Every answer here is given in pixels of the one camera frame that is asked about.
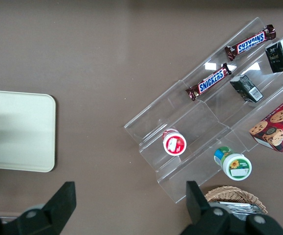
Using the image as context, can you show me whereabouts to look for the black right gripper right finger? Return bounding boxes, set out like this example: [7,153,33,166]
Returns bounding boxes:
[179,181,233,235]

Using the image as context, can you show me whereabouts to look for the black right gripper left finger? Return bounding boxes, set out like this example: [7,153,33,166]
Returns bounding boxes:
[1,181,77,235]

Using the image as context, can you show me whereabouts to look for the light tan wicker basket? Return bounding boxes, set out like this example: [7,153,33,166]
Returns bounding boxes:
[204,186,268,215]

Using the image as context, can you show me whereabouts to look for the beige plastic tray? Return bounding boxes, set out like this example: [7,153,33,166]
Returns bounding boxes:
[0,89,57,173]

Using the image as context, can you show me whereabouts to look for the stacked aluminium foil trays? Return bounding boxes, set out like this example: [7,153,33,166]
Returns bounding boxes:
[216,201,267,216]

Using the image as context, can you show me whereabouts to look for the green lidded yogurt cup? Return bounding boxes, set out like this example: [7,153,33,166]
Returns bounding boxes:
[213,146,253,181]

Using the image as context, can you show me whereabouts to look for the red lidded yogurt cup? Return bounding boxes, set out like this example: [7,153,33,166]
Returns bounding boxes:
[162,128,187,157]

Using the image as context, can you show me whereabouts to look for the clear acrylic step display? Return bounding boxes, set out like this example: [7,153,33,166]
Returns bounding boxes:
[123,17,283,205]

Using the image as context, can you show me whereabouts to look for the red plaid cookie box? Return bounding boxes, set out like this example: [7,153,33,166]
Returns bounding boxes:
[249,91,283,153]

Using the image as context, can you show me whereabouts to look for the brown snickers bar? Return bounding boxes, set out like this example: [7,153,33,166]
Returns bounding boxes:
[185,62,232,102]
[224,23,277,62]

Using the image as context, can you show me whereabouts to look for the small black white carton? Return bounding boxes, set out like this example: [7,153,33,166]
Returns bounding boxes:
[264,37,283,74]

